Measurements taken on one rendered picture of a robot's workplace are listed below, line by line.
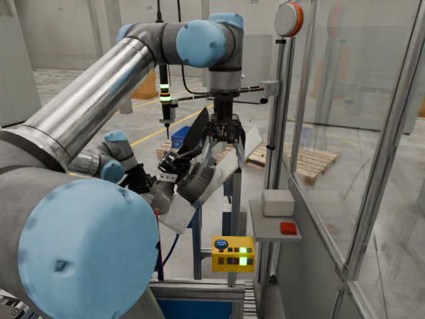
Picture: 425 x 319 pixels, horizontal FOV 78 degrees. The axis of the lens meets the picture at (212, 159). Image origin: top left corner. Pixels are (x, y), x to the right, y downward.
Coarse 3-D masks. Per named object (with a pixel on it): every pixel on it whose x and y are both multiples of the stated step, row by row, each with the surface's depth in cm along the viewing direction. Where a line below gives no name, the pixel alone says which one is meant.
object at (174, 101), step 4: (172, 100) 116; (176, 100) 117; (172, 104) 116; (176, 104) 117; (172, 108) 117; (172, 112) 118; (172, 116) 118; (160, 120) 117; (164, 120) 116; (168, 120) 116; (172, 120) 117
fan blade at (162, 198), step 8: (160, 184) 127; (168, 184) 126; (152, 192) 123; (160, 192) 122; (168, 192) 122; (152, 200) 118; (160, 200) 118; (168, 200) 117; (152, 208) 114; (160, 208) 113; (168, 208) 111
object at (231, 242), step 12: (216, 240) 103; (228, 240) 103; (240, 240) 103; (252, 240) 104; (216, 252) 98; (228, 252) 98; (240, 252) 98; (252, 252) 98; (216, 264) 99; (252, 264) 98
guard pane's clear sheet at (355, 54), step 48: (336, 0) 110; (384, 0) 78; (336, 48) 109; (384, 48) 77; (336, 96) 109; (384, 96) 77; (288, 144) 184; (336, 144) 108; (336, 192) 108; (384, 192) 76; (336, 240) 107; (384, 240) 76; (384, 288) 76
